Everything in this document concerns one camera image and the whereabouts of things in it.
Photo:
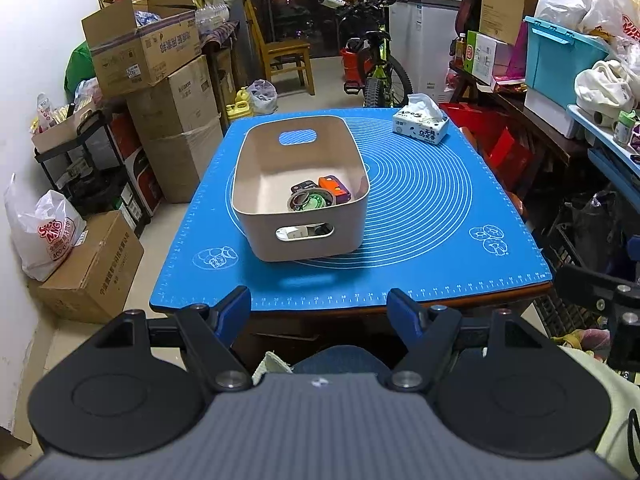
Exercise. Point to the tall cardboard box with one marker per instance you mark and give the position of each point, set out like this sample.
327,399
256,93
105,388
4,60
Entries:
505,0

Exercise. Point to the dark wooden side table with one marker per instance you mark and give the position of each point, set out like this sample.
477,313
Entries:
540,130

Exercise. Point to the black metal rack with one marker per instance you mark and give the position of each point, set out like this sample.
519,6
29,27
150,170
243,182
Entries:
70,146

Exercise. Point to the yellow plastic jug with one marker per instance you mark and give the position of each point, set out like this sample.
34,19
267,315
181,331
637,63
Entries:
240,107

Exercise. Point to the red and white appliance box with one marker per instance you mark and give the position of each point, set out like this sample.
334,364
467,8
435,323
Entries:
135,160

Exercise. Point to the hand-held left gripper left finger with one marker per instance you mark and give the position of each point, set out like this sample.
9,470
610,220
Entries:
237,305

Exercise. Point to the white cloth bag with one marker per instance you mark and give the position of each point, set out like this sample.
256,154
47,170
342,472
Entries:
600,90

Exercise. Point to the white plastic bag red print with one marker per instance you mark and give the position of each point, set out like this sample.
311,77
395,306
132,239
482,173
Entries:
40,240

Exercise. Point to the white cloth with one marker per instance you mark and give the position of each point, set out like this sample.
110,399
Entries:
270,367

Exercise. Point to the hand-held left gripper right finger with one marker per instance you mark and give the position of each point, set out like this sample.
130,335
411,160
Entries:
405,315

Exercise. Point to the wooden chair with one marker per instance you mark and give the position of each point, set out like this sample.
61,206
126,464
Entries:
287,50

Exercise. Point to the black plastic crate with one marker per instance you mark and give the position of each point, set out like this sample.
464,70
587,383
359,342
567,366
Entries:
560,260

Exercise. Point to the brown cardboard box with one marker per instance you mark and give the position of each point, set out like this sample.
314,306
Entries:
95,270

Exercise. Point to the green tape roll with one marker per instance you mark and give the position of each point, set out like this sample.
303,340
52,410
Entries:
320,203

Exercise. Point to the large white plastic bags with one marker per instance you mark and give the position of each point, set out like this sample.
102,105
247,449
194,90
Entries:
600,0

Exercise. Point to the red bucket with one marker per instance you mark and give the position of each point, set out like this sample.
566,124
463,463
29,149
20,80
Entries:
352,65

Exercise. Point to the green and black bicycle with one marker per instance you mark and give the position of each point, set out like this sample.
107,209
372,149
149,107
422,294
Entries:
380,80

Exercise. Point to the large printed cardboard box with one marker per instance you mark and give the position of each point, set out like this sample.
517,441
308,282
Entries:
175,100

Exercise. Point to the blue silicone mat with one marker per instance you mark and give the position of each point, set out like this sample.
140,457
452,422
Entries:
425,210

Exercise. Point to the purple block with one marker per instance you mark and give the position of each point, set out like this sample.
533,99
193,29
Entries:
344,196

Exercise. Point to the small open cardboard box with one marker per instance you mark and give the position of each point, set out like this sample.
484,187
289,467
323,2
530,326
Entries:
60,135

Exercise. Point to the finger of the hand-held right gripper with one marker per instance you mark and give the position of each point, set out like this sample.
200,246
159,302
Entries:
627,305

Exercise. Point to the blue plastic storage box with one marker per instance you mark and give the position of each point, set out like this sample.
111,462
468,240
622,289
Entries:
555,65

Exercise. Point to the white tissue pack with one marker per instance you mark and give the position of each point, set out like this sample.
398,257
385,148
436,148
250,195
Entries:
422,127

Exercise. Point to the small white plastic bag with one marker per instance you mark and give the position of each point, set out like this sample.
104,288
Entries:
262,97

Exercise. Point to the white chest freezer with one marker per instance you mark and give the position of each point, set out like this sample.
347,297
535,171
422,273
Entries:
420,45

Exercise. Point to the red bags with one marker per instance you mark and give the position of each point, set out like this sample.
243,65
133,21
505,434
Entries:
495,135

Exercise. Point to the orange rectangular block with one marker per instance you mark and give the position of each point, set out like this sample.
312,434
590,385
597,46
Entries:
331,184

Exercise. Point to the green and white carton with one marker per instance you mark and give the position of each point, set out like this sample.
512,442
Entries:
482,57

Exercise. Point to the green bag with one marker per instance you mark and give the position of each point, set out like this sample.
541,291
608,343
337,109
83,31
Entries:
77,70

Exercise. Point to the beige plastic storage bin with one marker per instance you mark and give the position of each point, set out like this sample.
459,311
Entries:
260,240

